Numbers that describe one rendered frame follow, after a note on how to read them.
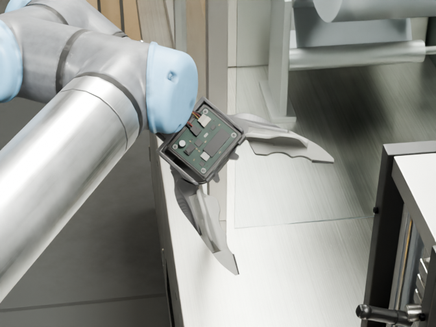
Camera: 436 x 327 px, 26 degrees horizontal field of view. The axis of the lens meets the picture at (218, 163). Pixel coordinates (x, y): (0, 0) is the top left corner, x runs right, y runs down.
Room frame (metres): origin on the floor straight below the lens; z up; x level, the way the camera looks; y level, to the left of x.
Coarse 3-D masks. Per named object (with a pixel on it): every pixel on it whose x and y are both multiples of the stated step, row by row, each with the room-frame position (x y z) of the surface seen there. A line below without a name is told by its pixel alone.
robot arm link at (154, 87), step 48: (96, 48) 0.73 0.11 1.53; (144, 48) 0.72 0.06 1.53; (96, 96) 0.65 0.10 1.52; (144, 96) 0.68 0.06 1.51; (192, 96) 0.72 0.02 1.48; (48, 144) 0.59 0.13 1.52; (96, 144) 0.61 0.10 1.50; (0, 192) 0.53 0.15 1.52; (48, 192) 0.55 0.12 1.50; (0, 240) 0.50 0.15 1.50; (48, 240) 0.54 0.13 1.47; (0, 288) 0.48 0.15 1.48
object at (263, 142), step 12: (252, 132) 0.80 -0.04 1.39; (264, 132) 0.80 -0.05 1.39; (276, 132) 0.80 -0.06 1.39; (288, 132) 0.80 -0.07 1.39; (252, 144) 0.79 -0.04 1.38; (264, 144) 0.79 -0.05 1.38; (276, 144) 0.79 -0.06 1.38; (288, 144) 0.78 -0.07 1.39; (300, 144) 0.78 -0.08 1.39; (312, 144) 0.79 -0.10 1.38; (300, 156) 0.79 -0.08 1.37; (312, 156) 0.78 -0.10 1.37; (324, 156) 0.78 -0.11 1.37
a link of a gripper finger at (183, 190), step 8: (176, 176) 0.78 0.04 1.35; (176, 184) 0.77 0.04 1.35; (184, 184) 0.77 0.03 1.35; (192, 184) 0.77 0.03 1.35; (176, 192) 0.76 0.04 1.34; (184, 192) 0.76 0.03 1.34; (192, 192) 0.76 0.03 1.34; (176, 200) 0.76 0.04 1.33; (184, 200) 0.76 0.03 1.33; (184, 208) 0.76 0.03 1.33; (192, 208) 0.75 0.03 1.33; (192, 216) 0.75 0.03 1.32; (192, 224) 0.75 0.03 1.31; (200, 232) 0.74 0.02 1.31
